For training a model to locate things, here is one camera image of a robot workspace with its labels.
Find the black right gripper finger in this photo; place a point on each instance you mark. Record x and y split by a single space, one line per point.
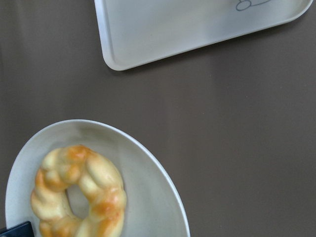
22 230

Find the cream rectangular tray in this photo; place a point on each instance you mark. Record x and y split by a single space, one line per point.
137 32

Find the glazed twisted ring donut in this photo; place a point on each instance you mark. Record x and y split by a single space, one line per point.
78 193

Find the white round plate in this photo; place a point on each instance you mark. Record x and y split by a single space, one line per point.
154 207

